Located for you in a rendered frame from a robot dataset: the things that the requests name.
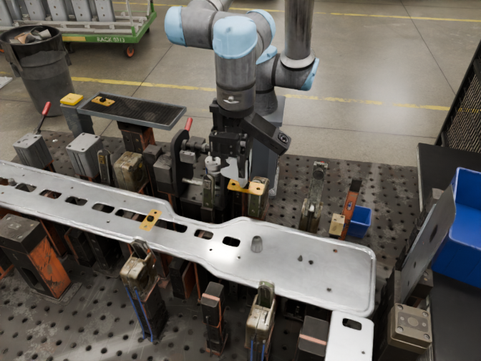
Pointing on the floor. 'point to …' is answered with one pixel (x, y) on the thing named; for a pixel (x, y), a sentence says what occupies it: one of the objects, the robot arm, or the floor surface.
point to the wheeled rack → (99, 28)
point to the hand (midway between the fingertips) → (246, 180)
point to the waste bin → (39, 64)
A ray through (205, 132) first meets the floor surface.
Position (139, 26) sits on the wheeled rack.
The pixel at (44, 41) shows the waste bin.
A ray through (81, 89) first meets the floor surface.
